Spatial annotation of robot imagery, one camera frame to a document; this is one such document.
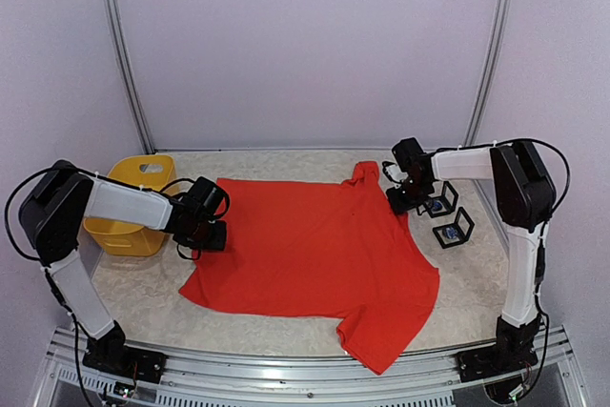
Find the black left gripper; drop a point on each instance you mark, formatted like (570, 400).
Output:
(218, 243)

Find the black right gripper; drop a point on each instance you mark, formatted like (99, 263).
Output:
(398, 206)

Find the red t-shirt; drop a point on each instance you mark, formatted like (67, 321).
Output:
(335, 250)

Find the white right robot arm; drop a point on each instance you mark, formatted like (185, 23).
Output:
(526, 199)

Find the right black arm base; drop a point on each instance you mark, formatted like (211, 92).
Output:
(495, 359)

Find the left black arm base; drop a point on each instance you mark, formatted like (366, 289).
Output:
(126, 364)

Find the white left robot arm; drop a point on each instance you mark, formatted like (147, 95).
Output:
(63, 196)

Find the blue brooch in front box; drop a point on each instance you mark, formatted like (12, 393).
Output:
(451, 233)

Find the rear black display box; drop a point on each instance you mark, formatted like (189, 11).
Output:
(442, 204)

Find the black display box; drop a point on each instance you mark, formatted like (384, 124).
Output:
(442, 204)
(463, 223)

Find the front black display box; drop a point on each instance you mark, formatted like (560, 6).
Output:
(463, 223)

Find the yellow plastic basket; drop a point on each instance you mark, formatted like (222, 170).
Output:
(128, 220)

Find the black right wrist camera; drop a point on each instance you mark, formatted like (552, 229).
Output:
(406, 167)

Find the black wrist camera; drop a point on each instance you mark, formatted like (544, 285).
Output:
(208, 200)
(406, 167)

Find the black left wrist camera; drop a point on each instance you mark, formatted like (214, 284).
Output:
(208, 200)

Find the aluminium front rail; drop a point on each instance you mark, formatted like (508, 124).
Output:
(199, 378)

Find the left aluminium frame post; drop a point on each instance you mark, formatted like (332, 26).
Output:
(124, 66)

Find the aluminium frame post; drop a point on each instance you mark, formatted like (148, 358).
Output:
(490, 63)
(124, 66)

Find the right aluminium frame post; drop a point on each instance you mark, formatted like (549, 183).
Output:
(490, 63)

